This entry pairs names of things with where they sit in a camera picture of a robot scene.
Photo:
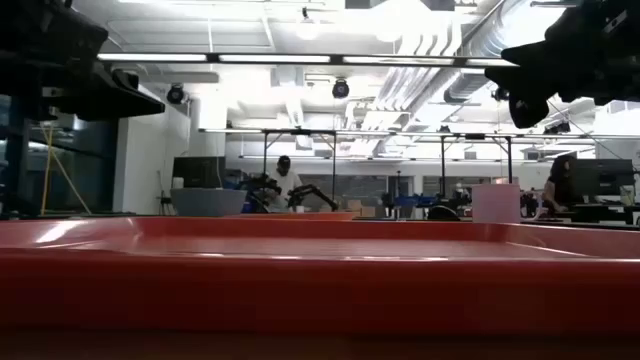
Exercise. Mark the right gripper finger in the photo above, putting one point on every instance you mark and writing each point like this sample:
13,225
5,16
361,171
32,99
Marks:
520,81
527,54

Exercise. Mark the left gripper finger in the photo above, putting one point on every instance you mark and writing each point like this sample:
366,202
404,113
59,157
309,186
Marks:
120,105

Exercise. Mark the pink mug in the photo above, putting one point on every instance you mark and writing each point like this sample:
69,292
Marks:
495,202

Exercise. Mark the blue bowl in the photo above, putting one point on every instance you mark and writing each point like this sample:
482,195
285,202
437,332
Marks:
207,202

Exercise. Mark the black background robot arm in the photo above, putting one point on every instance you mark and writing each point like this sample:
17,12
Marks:
257,187
312,192

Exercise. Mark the red plastic tray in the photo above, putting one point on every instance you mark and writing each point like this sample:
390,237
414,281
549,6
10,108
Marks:
320,290

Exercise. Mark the white tub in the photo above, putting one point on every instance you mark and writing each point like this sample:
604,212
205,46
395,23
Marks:
177,182

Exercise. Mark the black computer monitor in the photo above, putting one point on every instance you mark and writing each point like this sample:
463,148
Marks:
602,175
198,172

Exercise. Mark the person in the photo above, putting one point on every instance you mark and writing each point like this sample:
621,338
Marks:
285,185
560,185

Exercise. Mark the black overhead light bar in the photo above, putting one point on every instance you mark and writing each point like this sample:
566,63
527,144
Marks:
275,58

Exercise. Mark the black hanging camera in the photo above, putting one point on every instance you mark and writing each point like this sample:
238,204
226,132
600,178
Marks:
500,94

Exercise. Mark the black background rig frame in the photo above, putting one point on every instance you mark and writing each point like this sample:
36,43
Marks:
299,132
475,136

